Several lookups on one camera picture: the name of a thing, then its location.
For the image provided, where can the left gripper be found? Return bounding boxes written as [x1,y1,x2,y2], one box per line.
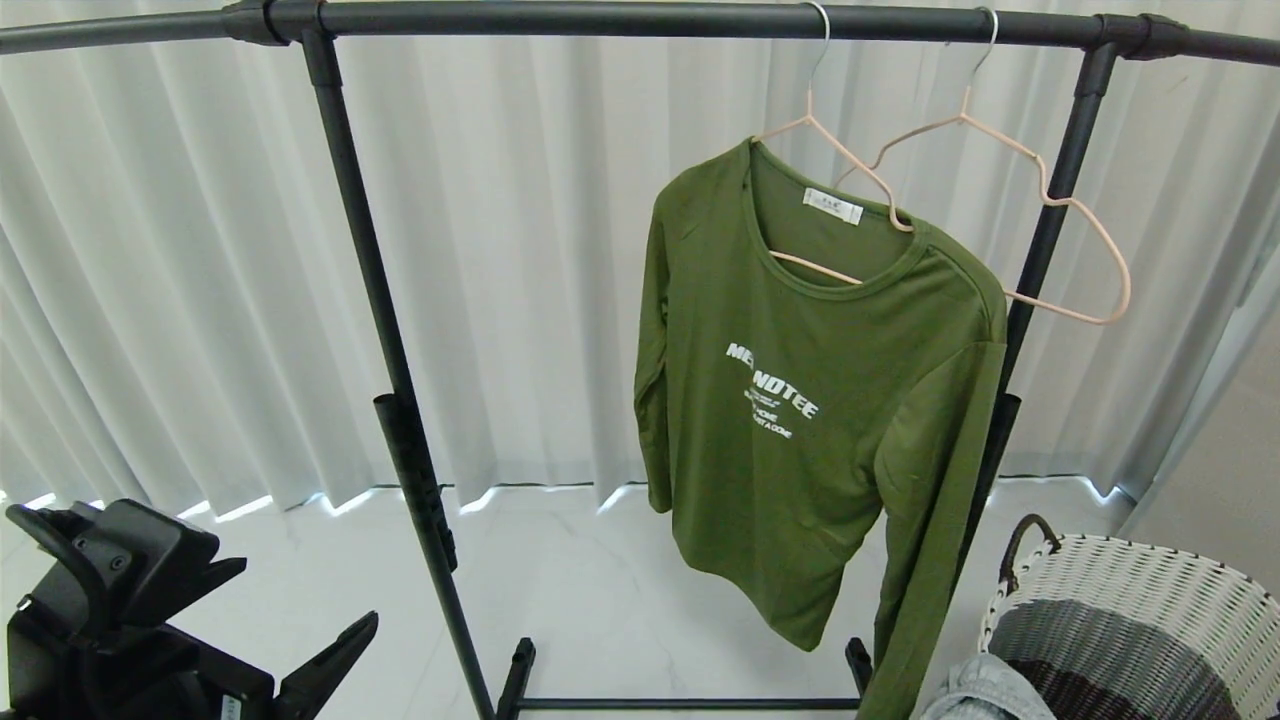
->
[5,598,381,720]

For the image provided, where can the green long-sleeved shirt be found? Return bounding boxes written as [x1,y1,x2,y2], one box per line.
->
[633,138,1011,720]

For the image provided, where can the pale grey shorts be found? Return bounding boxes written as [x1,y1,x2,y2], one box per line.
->
[920,652,1059,720]

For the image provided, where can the pink clothes hanger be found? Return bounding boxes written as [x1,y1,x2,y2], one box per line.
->
[755,0,916,286]
[835,8,1133,326]

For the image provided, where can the black clothes rack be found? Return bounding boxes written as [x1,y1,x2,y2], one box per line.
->
[0,0,1280,720]

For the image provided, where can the white laundry basket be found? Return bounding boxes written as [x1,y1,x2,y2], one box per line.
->
[978,514,1280,720]

